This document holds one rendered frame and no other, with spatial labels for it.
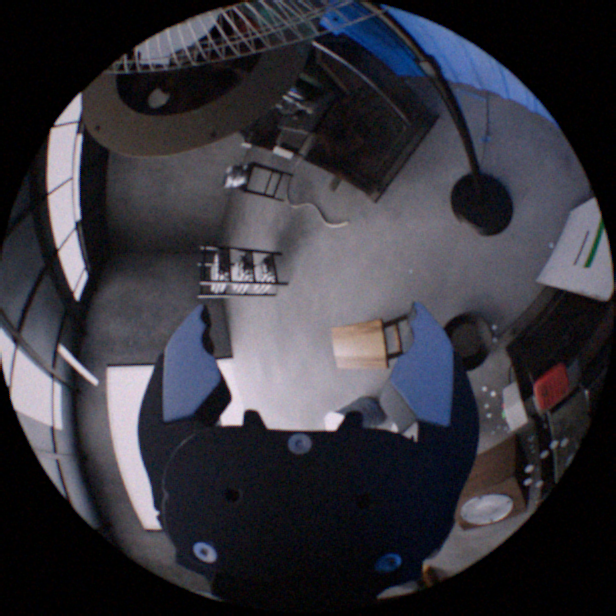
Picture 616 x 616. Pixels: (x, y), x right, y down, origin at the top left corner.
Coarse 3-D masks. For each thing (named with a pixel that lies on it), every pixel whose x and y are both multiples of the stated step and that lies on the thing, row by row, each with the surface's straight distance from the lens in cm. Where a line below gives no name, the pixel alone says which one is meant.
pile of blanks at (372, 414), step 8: (360, 400) 144; (368, 400) 145; (344, 408) 135; (352, 408) 134; (360, 408) 136; (368, 408) 139; (376, 408) 144; (368, 416) 136; (376, 416) 144; (368, 424) 136; (376, 424) 147
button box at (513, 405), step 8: (544, 328) 87; (536, 336) 86; (512, 384) 64; (504, 392) 63; (512, 392) 60; (504, 400) 59; (512, 400) 57; (520, 400) 55; (504, 408) 56; (512, 408) 55; (520, 408) 55; (512, 416) 56; (520, 416) 56; (512, 424) 57; (520, 424) 58
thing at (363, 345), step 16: (400, 320) 112; (336, 336) 109; (352, 336) 100; (368, 336) 94; (384, 336) 91; (400, 336) 111; (336, 352) 110; (352, 352) 102; (368, 352) 96; (384, 352) 91; (400, 352) 109; (368, 368) 99; (384, 368) 93
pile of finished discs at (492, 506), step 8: (480, 496) 120; (488, 496) 120; (496, 496) 121; (504, 496) 122; (472, 504) 126; (480, 504) 126; (488, 504) 125; (496, 504) 127; (504, 504) 128; (464, 512) 133; (472, 512) 132; (480, 512) 131; (488, 512) 132; (496, 512) 133; (504, 512) 135; (472, 520) 140; (480, 520) 140; (488, 520) 140
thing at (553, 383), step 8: (552, 368) 39; (560, 368) 39; (544, 376) 39; (552, 376) 39; (560, 376) 40; (536, 384) 39; (544, 384) 39; (552, 384) 39; (560, 384) 40; (568, 384) 41; (536, 392) 39; (544, 392) 40; (552, 392) 40; (560, 392) 41; (544, 400) 40; (552, 400) 41; (544, 408) 41
